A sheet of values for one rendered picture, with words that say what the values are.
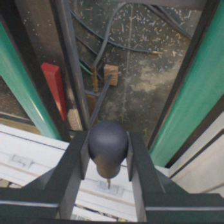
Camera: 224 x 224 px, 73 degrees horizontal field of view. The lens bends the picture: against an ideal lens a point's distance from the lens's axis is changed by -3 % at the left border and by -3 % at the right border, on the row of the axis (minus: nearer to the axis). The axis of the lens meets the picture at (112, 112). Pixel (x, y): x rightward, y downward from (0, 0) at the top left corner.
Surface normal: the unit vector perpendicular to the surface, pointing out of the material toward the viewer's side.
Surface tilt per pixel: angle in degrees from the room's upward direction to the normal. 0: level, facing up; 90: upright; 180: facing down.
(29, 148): 90
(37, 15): 0
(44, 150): 90
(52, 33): 0
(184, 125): 0
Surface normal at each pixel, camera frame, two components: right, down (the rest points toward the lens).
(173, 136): -0.25, 0.76
